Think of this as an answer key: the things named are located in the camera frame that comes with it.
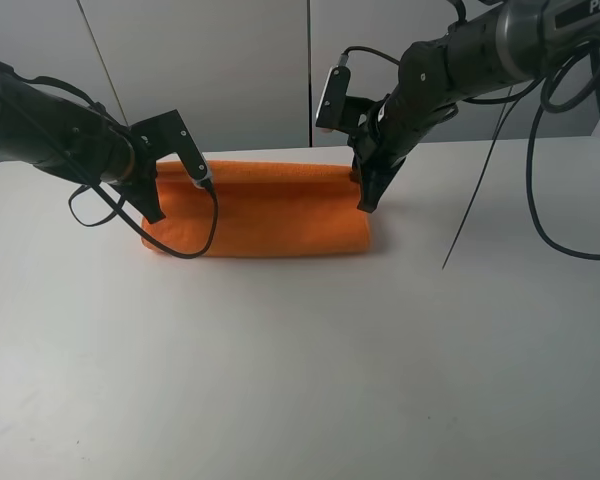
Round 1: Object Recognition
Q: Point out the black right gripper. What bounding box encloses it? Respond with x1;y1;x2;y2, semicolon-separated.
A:
349;94;455;212

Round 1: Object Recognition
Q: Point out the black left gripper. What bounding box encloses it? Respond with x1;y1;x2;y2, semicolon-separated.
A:
99;130;166;224

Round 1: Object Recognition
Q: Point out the orange towel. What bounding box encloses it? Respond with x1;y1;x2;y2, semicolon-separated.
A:
142;160;371;258

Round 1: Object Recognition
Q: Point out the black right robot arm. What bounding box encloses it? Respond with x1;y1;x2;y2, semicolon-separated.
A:
351;1;600;213

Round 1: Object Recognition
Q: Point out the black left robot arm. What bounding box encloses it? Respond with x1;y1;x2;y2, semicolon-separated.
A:
0;62;165;223

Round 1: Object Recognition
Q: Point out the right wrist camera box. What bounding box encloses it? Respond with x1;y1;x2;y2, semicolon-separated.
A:
315;65;376;135

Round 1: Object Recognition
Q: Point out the right camera cable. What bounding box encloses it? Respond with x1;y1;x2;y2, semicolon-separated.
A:
335;46;402;68

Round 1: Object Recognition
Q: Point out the thin black hanging cable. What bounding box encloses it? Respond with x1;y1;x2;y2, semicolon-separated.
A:
441;94;519;271

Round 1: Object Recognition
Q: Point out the thick black looping cable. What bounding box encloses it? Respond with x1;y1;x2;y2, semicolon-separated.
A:
526;29;600;261

